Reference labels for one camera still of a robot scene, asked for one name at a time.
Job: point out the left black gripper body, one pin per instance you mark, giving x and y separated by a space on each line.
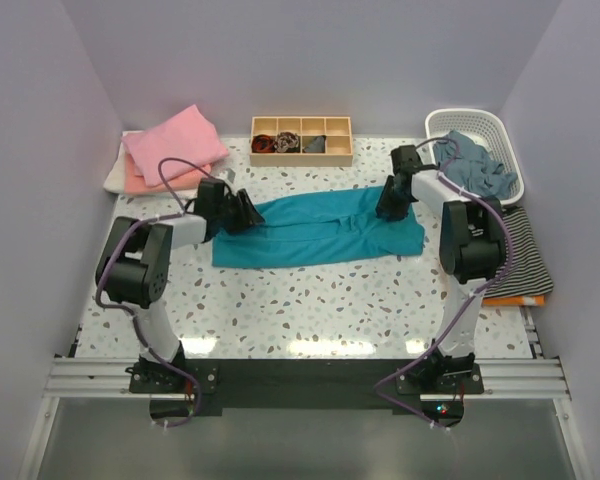
232 215

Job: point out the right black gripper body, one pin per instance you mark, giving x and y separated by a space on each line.
393 203

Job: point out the teal t shirt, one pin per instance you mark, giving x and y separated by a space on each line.
319 228

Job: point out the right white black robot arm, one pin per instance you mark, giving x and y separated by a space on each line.
473 248

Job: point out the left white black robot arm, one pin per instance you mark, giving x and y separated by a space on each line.
133 271

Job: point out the wooden compartment organizer box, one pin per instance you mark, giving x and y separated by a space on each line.
339 141

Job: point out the brown patterned scrunchie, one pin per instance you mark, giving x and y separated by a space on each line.
287 142

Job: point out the grey blue t shirt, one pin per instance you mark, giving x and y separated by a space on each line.
471 166

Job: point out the dark grey folded cloth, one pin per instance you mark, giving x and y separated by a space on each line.
314 144

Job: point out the pink folded t shirt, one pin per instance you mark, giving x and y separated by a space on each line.
187 135

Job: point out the salmon folded t shirt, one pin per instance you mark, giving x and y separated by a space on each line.
150 186

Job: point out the white plastic laundry basket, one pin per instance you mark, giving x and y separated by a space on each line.
485 129

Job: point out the white folded t shirt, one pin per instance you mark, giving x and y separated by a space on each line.
123 180

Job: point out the black white striped shirt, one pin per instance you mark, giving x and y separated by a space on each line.
528 275

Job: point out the orange white tie-dye shirt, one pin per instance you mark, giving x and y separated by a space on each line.
532 301

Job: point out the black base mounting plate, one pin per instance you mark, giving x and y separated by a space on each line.
318 384

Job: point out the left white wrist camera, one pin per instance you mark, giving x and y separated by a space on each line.
229 175

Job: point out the aluminium extrusion rail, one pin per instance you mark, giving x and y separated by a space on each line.
528 379

